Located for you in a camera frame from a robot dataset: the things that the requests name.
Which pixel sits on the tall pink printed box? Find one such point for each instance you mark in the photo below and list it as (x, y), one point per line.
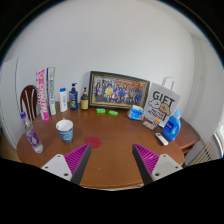
(42, 96)

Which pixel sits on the dark wooden chair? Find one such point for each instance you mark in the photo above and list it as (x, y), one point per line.
(26, 100)

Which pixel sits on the dark blue pump bottle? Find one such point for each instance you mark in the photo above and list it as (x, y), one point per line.
(73, 99)

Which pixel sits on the blue detergent bottle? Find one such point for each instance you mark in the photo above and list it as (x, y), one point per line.
(172, 127)

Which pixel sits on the framed group photo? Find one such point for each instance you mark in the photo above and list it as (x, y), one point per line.
(118, 90)

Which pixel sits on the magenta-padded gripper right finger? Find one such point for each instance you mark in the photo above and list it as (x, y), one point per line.
(150, 159)

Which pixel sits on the blue patterned paper cup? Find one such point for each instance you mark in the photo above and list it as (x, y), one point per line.
(65, 132)

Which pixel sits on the white remote control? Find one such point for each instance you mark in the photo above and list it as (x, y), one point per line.
(161, 139)

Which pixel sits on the white wall radiator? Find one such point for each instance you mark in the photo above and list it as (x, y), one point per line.
(206, 154)

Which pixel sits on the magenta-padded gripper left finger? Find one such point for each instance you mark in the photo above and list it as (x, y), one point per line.
(73, 158)

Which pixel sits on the white paper gift bag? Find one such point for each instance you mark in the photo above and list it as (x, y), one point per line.
(162, 105)

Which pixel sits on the white blue-capped lotion bottle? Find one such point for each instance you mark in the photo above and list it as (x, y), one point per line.
(63, 101)

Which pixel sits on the clear purple-capped water bottle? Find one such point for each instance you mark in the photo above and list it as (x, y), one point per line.
(32, 136)

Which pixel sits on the amber glass pump bottle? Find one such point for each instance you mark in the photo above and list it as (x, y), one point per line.
(84, 101)

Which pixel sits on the small green packet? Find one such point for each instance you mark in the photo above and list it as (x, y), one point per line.
(100, 110)
(113, 113)

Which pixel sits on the tall white green box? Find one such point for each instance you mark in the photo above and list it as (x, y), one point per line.
(51, 91)

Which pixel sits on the small brown snack packet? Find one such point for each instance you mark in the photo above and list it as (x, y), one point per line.
(149, 125)

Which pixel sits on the flat round red coaster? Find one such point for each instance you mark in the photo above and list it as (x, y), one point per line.
(93, 142)

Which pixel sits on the blue white tissue pack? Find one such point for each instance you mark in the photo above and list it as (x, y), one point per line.
(136, 114)

